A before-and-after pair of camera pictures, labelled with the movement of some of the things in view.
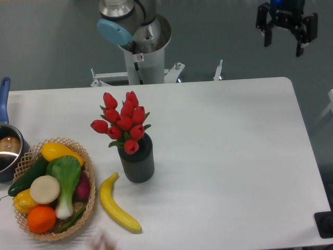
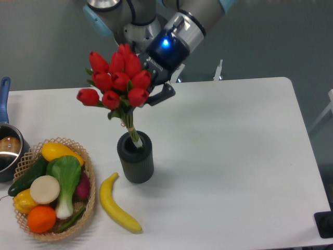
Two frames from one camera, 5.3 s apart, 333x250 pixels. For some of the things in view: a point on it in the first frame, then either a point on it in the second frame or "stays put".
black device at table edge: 324,223 stays put
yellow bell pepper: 23,202 stays put
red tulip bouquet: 127,126 -> 123,84
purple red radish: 82,191 stays put
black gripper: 287,13 -> 166,54
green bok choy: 67,170 stays put
